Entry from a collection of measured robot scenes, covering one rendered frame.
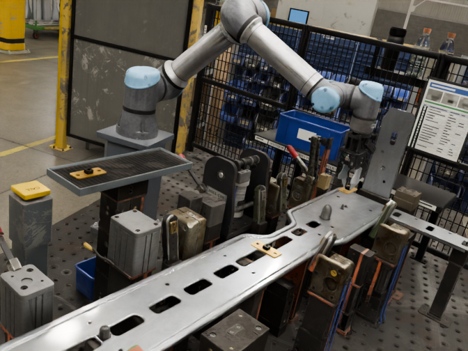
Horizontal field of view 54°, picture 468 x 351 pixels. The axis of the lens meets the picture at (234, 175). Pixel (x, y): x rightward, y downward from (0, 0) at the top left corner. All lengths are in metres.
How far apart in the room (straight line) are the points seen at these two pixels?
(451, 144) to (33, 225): 1.59
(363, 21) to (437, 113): 6.25
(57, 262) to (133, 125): 0.53
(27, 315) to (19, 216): 0.23
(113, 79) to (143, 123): 2.51
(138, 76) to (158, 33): 2.27
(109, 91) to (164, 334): 3.39
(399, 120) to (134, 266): 1.14
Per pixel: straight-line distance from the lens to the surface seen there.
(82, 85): 4.36
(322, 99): 1.36
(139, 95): 1.63
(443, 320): 1.85
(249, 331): 0.95
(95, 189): 1.12
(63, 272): 1.63
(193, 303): 1.04
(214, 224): 1.32
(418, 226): 1.72
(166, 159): 1.33
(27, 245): 1.13
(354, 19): 8.26
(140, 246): 1.07
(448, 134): 2.07
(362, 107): 1.49
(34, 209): 1.09
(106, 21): 4.15
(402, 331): 1.70
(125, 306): 1.01
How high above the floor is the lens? 1.63
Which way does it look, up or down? 21 degrees down
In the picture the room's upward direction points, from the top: 11 degrees clockwise
